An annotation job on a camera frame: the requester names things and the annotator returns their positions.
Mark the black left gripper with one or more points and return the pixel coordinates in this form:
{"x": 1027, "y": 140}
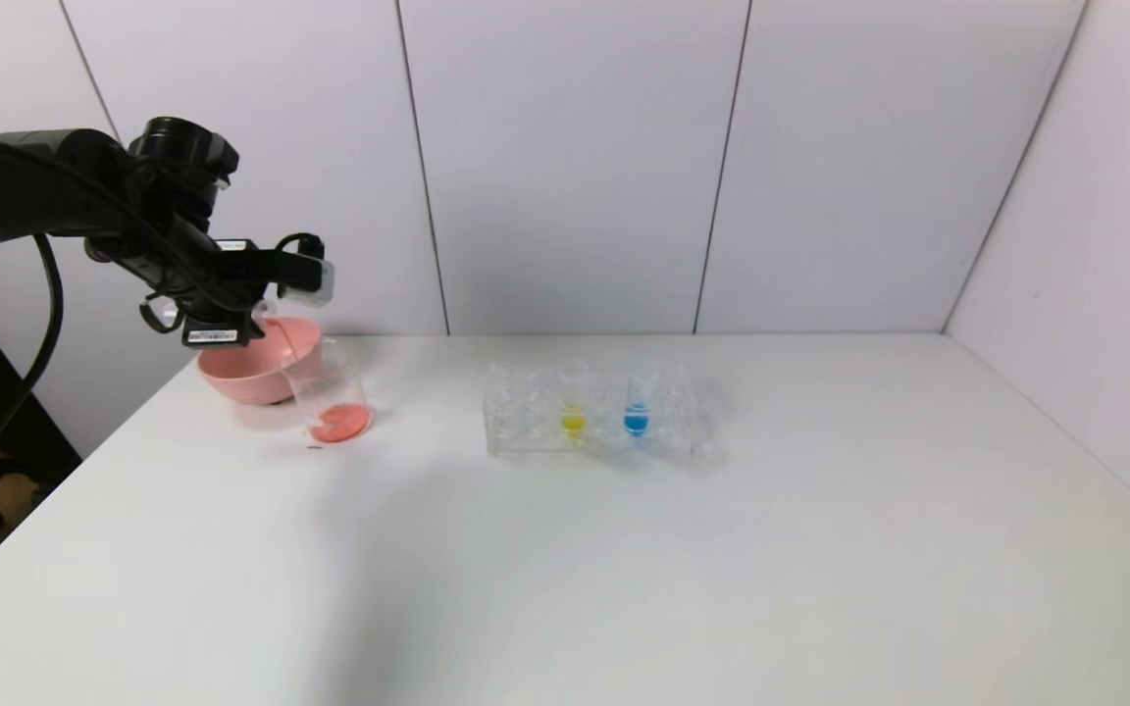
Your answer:
{"x": 215, "y": 331}

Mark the test tube with blue pigment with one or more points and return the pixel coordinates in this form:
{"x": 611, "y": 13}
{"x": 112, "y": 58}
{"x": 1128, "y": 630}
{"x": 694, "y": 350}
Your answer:
{"x": 636, "y": 420}

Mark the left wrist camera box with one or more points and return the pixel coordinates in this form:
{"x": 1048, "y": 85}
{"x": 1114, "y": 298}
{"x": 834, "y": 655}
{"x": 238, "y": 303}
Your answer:
{"x": 308, "y": 281}

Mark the pink plastic bowl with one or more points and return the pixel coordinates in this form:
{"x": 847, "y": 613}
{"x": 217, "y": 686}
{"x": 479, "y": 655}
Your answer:
{"x": 241, "y": 378}

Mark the test tube with yellow pigment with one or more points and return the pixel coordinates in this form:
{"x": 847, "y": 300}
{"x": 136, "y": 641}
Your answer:
{"x": 573, "y": 422}

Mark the clear acrylic test tube rack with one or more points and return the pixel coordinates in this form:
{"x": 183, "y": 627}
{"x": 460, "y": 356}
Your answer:
{"x": 526, "y": 431}

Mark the clear glass beaker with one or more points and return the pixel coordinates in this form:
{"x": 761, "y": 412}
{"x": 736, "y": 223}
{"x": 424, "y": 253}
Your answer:
{"x": 339, "y": 422}

